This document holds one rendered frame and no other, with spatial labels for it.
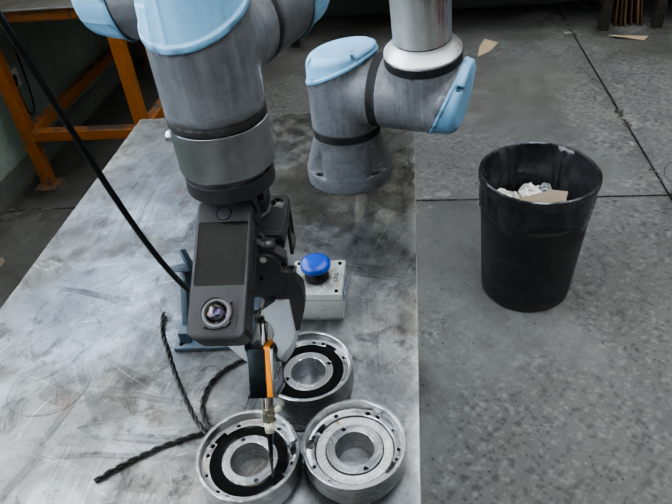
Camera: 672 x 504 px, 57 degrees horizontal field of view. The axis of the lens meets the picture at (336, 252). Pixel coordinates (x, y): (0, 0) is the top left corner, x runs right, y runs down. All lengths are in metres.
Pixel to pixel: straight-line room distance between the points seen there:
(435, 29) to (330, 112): 0.22
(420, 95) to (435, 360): 1.06
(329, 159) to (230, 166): 0.59
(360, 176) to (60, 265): 0.50
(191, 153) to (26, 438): 0.46
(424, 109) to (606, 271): 1.37
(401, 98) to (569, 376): 1.12
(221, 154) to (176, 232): 0.60
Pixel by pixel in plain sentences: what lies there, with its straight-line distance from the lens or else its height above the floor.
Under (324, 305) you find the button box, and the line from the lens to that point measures 0.81.
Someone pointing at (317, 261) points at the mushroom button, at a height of 0.87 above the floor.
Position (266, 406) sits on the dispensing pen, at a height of 0.90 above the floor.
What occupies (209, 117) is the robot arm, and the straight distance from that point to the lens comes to 0.44.
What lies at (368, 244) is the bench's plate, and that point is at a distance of 0.94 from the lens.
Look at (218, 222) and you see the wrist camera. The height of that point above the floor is 1.10.
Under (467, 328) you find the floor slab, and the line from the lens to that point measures 1.94.
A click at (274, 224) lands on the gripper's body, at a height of 1.07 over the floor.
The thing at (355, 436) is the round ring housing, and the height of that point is 0.82.
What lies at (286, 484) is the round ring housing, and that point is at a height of 0.83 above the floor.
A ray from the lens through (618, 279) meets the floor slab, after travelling 2.19.
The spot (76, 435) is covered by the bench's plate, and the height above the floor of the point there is 0.80.
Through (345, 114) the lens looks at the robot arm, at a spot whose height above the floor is 0.94.
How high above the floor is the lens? 1.37
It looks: 38 degrees down
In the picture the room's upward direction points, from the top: 6 degrees counter-clockwise
